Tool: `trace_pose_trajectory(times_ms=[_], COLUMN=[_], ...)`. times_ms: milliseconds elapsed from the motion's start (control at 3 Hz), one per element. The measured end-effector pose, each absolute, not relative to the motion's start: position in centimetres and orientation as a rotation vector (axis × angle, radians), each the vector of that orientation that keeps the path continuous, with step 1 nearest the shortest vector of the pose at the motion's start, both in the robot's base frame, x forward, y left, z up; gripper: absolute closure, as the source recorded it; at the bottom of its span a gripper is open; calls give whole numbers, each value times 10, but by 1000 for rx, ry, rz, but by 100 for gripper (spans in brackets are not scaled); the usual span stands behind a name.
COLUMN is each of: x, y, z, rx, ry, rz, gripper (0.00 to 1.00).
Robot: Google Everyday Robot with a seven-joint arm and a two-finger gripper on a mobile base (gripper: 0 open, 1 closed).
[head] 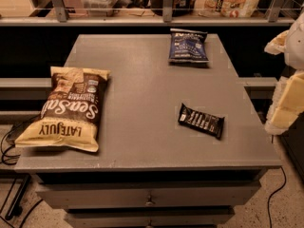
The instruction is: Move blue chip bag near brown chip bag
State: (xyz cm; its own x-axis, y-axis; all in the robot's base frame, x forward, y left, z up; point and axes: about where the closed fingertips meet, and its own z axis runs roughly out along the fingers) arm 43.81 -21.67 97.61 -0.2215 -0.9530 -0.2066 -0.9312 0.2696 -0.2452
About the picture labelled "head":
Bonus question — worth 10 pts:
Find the upper drawer with knob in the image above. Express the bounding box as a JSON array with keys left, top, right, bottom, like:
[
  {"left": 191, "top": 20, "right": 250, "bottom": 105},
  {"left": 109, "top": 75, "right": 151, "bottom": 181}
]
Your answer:
[{"left": 36, "top": 181, "right": 260, "bottom": 209}]

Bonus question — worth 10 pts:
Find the black cable left floor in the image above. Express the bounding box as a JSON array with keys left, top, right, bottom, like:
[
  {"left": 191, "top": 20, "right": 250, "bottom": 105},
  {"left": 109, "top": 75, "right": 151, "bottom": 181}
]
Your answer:
[{"left": 0, "top": 114, "right": 41, "bottom": 166}]

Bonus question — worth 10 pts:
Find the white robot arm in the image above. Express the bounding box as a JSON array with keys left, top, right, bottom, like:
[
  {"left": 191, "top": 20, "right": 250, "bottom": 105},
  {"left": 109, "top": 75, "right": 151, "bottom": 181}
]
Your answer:
[{"left": 264, "top": 13, "right": 304, "bottom": 135}]

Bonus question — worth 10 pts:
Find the brown and yellow chip bag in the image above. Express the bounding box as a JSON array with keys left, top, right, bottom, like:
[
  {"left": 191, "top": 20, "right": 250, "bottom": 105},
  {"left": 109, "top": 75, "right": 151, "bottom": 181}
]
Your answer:
[{"left": 15, "top": 66, "right": 110, "bottom": 152}]

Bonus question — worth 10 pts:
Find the drawer with knob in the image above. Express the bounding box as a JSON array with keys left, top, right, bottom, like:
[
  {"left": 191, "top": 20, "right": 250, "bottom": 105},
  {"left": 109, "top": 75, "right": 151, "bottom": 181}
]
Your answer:
[
  {"left": 65, "top": 207, "right": 235, "bottom": 228},
  {"left": 36, "top": 181, "right": 260, "bottom": 209}
]

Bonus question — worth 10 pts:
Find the black candy bar wrapper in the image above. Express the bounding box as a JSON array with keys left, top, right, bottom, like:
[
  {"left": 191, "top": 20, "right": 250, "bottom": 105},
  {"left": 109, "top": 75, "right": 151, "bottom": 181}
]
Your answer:
[{"left": 178, "top": 104, "right": 224, "bottom": 140}]

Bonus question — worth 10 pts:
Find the lower drawer with knob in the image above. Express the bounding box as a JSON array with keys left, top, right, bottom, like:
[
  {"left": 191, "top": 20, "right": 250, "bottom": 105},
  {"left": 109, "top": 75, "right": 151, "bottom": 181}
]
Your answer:
[{"left": 65, "top": 207, "right": 235, "bottom": 228}]

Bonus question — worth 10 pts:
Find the grey drawer cabinet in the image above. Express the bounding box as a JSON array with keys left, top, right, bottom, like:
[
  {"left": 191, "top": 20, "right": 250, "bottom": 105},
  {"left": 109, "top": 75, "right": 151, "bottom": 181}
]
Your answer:
[{"left": 16, "top": 34, "right": 281, "bottom": 213}]

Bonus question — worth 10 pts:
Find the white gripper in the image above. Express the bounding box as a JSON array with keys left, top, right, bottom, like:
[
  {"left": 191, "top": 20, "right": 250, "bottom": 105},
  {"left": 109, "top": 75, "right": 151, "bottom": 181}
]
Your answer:
[{"left": 264, "top": 30, "right": 304, "bottom": 135}]

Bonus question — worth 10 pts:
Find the grey metal railing shelf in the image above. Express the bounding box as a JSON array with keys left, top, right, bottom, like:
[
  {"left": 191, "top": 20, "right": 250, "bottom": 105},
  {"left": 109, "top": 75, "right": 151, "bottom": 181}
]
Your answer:
[{"left": 0, "top": 0, "right": 303, "bottom": 27}]

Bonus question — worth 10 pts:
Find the blue chip bag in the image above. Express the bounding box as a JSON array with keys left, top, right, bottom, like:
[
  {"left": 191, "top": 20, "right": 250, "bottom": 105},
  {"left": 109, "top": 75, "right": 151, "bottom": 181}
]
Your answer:
[{"left": 169, "top": 28, "right": 209, "bottom": 63}]

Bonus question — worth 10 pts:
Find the black cable floor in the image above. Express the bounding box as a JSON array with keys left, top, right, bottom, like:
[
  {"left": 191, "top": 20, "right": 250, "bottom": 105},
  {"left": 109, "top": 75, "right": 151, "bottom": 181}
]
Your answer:
[
  {"left": 266, "top": 166, "right": 288, "bottom": 228},
  {"left": 0, "top": 114, "right": 41, "bottom": 166}
]

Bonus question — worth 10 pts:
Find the colourful snack bag on shelf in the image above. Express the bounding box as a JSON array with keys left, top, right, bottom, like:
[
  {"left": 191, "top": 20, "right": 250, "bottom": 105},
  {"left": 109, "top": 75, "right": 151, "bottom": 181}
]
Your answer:
[{"left": 199, "top": 0, "right": 259, "bottom": 18}]

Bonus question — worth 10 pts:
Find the black cable right floor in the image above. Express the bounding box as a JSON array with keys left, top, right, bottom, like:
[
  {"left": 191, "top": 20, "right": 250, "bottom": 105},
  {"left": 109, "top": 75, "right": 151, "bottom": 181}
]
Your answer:
[{"left": 266, "top": 166, "right": 288, "bottom": 228}]

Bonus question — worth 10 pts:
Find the black stand leg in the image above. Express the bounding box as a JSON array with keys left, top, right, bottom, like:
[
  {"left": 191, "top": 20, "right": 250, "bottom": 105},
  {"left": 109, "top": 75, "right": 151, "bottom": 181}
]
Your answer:
[{"left": 5, "top": 174, "right": 30, "bottom": 220}]

